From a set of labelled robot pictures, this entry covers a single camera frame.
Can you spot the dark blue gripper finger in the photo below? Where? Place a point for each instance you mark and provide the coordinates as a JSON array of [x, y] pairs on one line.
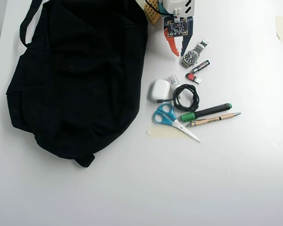
[[186, 46]]

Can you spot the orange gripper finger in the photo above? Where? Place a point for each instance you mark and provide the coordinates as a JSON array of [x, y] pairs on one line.
[[172, 43]]

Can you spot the white and teal robot arm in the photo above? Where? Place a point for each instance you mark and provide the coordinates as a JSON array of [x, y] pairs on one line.
[[177, 5]]

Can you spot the black fabric bag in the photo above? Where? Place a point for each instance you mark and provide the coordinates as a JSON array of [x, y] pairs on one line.
[[73, 82]]

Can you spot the silver metal wristwatch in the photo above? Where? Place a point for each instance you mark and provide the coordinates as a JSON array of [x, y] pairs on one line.
[[190, 57]]

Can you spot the black and red battery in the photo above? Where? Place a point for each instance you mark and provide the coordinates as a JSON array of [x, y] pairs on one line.
[[201, 66]]

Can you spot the red and silver usb stick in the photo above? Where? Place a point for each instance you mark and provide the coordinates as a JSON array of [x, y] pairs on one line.
[[193, 77]]

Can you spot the yellow perforated plastic plate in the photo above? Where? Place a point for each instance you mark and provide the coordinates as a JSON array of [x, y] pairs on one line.
[[152, 14]]

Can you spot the small white dropper bottle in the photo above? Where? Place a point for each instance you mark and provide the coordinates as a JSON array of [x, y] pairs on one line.
[[173, 80]]

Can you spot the white earbuds case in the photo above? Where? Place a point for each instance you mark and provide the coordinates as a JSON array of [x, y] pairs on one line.
[[158, 90]]

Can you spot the black marker with green cap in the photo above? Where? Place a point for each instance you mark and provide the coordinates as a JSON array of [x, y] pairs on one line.
[[207, 111]]

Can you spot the wooden ballpoint pen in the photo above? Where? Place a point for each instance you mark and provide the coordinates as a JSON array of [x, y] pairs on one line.
[[214, 119]]

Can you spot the beige masking tape strip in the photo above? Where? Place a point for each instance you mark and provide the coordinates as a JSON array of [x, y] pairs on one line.
[[160, 133], [281, 28]]

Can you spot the bare camera circuit board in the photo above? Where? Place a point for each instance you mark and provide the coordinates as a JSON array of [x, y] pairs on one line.
[[177, 28]]

